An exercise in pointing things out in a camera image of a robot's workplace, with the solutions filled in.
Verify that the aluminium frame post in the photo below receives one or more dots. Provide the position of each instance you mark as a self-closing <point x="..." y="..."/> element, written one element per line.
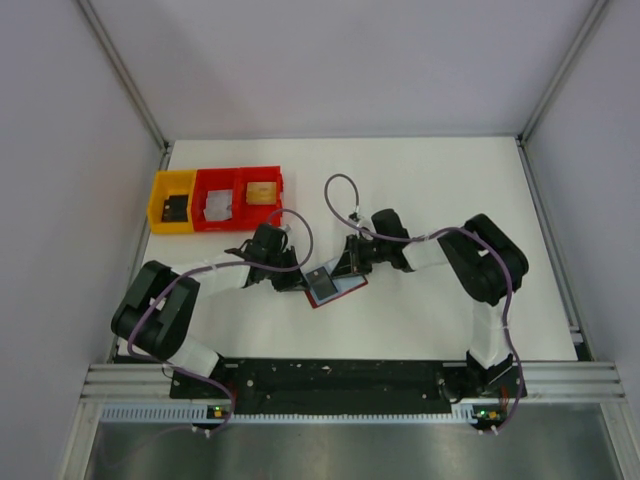
<point x="92" y="19"/>
<point x="588" y="28"/>

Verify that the red leather card holder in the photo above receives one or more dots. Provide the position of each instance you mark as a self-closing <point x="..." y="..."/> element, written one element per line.
<point x="344" y="285"/>

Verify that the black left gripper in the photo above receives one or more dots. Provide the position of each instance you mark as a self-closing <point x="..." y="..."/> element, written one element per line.
<point x="285" y="270"/>

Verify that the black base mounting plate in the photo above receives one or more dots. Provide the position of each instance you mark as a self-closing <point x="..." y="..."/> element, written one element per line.
<point x="351" y="387"/>

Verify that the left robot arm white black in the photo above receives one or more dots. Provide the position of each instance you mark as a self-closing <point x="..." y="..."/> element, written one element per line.
<point x="155" y="314"/>

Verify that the gold credit card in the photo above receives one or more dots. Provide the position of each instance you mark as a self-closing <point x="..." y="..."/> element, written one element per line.
<point x="261" y="193"/>

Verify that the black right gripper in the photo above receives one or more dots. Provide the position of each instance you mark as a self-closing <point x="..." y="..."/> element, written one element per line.
<point x="356" y="255"/>

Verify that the red plastic bin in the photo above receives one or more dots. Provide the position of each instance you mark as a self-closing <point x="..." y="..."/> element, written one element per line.
<point x="252" y="216"/>
<point x="215" y="179"/>

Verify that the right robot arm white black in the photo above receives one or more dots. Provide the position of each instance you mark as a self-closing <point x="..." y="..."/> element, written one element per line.
<point x="486" y="262"/>

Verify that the white slotted cable duct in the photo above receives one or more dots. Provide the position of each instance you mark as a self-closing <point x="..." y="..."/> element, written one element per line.
<point x="201" y="414"/>

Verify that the aluminium left frame post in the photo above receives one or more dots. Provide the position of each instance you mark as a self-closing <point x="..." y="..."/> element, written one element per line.
<point x="92" y="19"/>

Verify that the aluminium front frame rail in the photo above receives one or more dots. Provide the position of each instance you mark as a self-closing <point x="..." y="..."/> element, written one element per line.
<point x="547" y="382"/>

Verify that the silver VIP credit card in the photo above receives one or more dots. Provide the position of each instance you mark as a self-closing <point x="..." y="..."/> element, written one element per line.
<point x="214" y="199"/>

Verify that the red plastic bin middle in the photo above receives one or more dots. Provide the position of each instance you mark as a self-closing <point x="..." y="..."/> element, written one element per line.
<point x="215" y="179"/>

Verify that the yellow plastic bin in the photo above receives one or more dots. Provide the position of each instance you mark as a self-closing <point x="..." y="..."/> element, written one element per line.
<point x="167" y="183"/>

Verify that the silver card in bin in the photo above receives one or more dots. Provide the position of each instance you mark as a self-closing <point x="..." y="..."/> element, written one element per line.
<point x="225" y="211"/>

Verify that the aluminium right frame post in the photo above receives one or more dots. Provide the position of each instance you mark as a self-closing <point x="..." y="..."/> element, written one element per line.
<point x="588" y="28"/>

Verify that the red plastic bin right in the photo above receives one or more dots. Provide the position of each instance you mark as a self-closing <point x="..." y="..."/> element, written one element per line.
<point x="252" y="216"/>

